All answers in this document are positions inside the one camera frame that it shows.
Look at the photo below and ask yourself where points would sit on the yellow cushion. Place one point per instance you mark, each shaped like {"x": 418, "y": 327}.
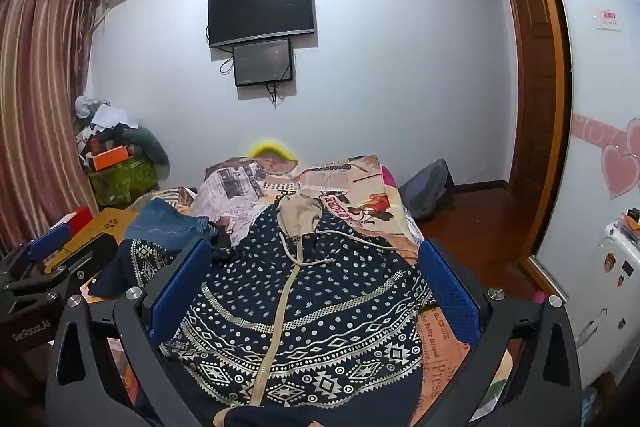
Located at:
{"x": 272, "y": 148}

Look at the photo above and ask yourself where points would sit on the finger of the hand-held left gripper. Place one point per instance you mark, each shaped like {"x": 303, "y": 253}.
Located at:
{"x": 47, "y": 241}
{"x": 95, "y": 254}

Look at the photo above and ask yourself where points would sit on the navy patterned hooded jacket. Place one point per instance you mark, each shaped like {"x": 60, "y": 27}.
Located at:
{"x": 325, "y": 297}

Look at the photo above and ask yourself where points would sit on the pink heart sticker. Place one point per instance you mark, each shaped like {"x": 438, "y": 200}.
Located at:
{"x": 620, "y": 167}

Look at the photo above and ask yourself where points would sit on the wooden lap desk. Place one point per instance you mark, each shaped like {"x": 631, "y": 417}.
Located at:
{"x": 112, "y": 219}

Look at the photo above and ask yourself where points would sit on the large black television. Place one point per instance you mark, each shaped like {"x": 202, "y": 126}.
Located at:
{"x": 260, "y": 12}

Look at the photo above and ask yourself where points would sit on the wooden door frame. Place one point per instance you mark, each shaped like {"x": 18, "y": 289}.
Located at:
{"x": 557, "y": 107}

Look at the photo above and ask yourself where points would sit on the striped brown curtain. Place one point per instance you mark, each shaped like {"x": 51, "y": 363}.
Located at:
{"x": 40, "y": 107}

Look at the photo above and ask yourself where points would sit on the red label sticker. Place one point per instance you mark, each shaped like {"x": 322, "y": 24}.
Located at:
{"x": 608, "y": 19}

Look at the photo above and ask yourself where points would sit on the blue jeans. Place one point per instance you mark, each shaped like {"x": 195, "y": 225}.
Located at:
{"x": 165, "y": 219}

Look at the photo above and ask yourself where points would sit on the wooden door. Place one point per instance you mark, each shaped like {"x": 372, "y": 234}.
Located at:
{"x": 532, "y": 107}

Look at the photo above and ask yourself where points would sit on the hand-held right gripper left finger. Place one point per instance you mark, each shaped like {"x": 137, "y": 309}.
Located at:
{"x": 180, "y": 287}

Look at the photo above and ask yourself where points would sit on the printed blanket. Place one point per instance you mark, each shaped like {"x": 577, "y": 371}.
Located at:
{"x": 350, "y": 187}

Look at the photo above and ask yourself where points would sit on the green patterned cloth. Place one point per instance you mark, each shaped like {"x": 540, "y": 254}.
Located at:
{"x": 122, "y": 184}

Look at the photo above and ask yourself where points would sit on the grey jacket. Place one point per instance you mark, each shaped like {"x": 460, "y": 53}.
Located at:
{"x": 147, "y": 147}

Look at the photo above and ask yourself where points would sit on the small black monitor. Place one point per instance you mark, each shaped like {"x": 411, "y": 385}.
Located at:
{"x": 262, "y": 62}

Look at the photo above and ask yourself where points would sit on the white appliance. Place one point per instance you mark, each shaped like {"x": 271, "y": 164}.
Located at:
{"x": 610, "y": 297}

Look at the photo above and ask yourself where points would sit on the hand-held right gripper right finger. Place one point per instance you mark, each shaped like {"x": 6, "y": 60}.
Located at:
{"x": 450, "y": 297}

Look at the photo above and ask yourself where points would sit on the grey backpack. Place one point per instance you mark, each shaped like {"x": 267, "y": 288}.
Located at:
{"x": 425, "y": 189}

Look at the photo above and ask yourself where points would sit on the white crumpled bag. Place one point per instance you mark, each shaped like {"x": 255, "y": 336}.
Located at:
{"x": 107, "y": 114}

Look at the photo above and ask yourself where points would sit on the orange box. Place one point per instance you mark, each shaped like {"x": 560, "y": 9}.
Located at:
{"x": 110, "y": 158}

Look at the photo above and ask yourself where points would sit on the white sliding wardrobe door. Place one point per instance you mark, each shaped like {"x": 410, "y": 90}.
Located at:
{"x": 595, "y": 72}

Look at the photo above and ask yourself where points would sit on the red and white box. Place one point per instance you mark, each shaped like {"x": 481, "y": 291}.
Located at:
{"x": 80, "y": 217}

